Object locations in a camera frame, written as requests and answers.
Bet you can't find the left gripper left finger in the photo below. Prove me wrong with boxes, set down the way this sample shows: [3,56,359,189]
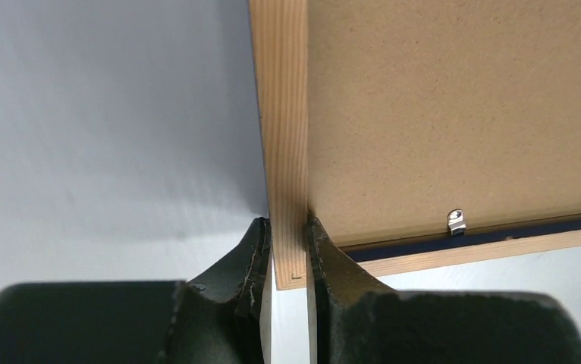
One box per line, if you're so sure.
[0,218,271,363]

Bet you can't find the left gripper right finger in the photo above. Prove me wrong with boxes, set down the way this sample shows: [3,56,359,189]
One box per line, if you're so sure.
[306,217,581,363]

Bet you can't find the blue wooden photo frame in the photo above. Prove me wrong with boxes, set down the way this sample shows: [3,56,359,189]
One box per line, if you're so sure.
[250,1,581,290]

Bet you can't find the brown frame backing board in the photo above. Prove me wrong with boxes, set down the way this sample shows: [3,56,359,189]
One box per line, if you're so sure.
[308,1,581,246]

